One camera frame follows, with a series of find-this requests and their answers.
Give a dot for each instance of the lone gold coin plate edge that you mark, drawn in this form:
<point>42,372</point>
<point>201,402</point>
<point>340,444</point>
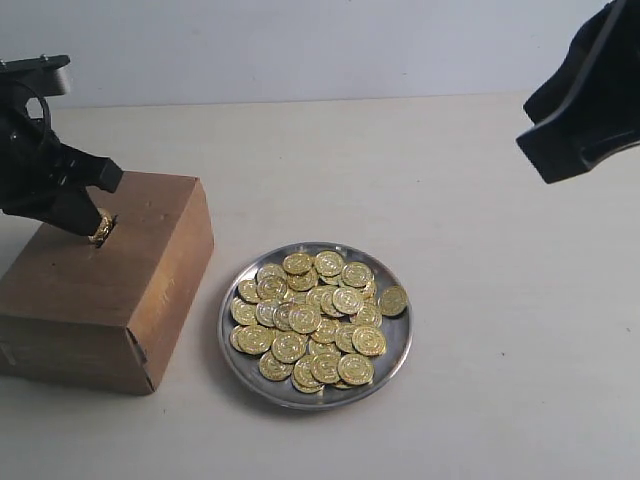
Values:
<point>393,301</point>

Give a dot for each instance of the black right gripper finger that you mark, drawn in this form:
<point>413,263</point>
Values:
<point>81,169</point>

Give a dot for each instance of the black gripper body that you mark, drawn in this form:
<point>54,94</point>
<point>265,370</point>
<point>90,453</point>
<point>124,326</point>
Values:
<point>29,146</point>

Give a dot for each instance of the round silver metal plate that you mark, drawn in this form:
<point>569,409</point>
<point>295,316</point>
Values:
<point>309,315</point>

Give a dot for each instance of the gold coin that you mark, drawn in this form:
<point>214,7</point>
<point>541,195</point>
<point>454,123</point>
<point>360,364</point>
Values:
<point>356,274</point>
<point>324,368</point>
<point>298,263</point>
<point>356,369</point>
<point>328,263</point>
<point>255,339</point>
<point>369,341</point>
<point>105,227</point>

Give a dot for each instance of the gold coin top back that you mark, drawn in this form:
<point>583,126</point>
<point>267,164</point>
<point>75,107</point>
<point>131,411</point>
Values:
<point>328,263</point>

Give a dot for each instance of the brown cardboard coin box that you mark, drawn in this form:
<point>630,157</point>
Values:
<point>108,317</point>

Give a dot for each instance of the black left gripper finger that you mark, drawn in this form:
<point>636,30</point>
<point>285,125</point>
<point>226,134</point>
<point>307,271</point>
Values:
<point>71,210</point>

